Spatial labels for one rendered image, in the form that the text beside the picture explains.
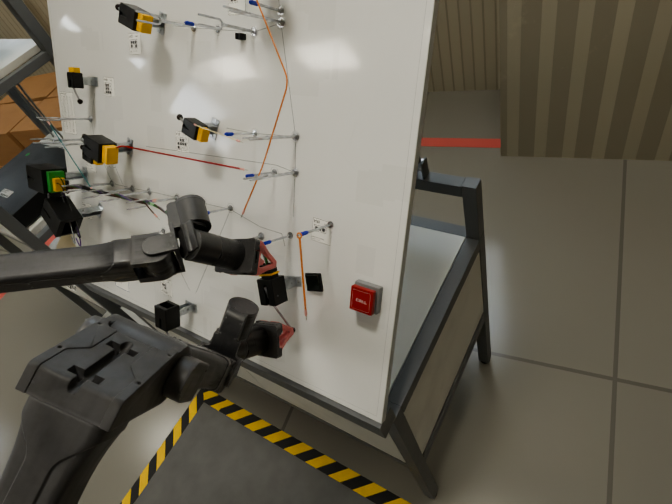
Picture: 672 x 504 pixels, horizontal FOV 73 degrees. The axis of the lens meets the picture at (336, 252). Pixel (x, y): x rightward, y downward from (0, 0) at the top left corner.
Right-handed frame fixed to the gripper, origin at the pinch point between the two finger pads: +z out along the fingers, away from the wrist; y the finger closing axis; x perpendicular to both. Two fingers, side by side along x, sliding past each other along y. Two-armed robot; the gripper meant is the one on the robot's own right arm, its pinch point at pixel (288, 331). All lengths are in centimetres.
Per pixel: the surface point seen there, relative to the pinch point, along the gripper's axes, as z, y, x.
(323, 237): 0.5, -10.1, -20.3
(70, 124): -7, 78, -56
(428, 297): 37.9, -16.3, -3.4
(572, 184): 187, -30, -43
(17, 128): 78, 343, -112
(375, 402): 7.1, -17.4, 14.8
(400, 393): 19.7, -16.7, 16.8
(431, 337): 30.8, -20.0, 5.5
